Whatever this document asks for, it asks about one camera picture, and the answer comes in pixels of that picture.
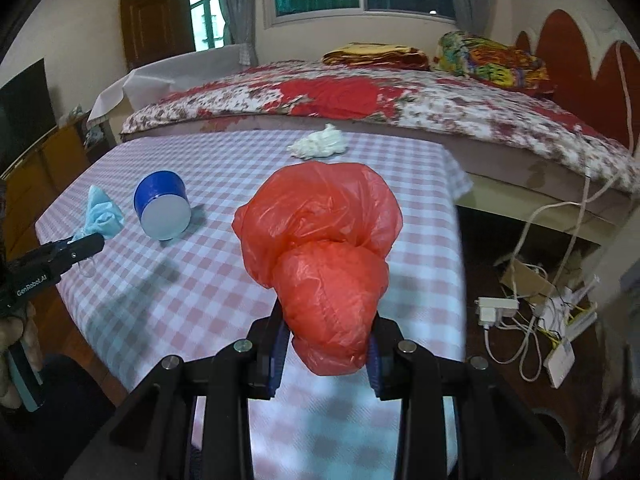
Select white cable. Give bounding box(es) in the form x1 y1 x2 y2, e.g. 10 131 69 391
510 42 640 311

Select crumpled white tissue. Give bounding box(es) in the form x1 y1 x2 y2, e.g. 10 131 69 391
286 123 348 161

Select colourful patterned pillow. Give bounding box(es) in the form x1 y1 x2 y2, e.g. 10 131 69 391
432 31 556 93

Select green-framed window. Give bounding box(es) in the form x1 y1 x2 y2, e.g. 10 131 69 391
187 0 233 53

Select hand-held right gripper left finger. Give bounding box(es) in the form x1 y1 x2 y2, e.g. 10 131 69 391
62 302 291 480

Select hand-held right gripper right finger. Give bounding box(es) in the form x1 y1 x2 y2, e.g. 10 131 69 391
365 312 586 480

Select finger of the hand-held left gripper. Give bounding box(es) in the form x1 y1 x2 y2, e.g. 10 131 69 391
47 234 106 280
35 238 81 261

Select short blue paper cup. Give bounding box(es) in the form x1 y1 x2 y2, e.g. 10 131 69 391
133 171 191 241

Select red heart-shaped headboard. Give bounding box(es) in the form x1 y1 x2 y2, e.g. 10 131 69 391
515 9 640 156

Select light blue face mask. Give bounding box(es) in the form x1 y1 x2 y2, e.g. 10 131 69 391
74 185 126 278

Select person's left hand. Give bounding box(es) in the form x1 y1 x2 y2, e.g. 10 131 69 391
0 305 47 411

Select grey curtain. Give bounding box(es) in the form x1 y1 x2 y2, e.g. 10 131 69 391
442 0 511 51
217 0 258 66

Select white power strip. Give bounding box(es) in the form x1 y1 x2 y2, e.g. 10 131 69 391
474 296 521 329

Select folded red yellow blanket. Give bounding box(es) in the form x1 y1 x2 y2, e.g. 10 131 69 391
322 42 431 71

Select brown cardboard piece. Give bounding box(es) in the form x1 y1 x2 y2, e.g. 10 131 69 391
500 257 556 306

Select checkered tablecloth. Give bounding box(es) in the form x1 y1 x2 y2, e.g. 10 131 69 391
35 130 473 480

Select red plastic bag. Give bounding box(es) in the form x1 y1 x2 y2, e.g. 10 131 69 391
232 161 403 376

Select floral bedspread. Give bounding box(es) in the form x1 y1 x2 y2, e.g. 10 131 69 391
120 60 636 196

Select brown wooden door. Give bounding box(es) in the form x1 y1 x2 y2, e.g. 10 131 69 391
120 0 196 71

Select white cloth cover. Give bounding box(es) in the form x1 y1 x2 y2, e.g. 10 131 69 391
87 42 251 123

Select black television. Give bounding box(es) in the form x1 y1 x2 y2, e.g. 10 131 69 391
0 57 58 171

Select person's black trousers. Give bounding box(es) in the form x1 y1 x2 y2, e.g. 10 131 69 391
0 355 131 480

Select wooden cabinet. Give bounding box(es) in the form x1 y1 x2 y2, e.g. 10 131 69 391
0 115 111 261

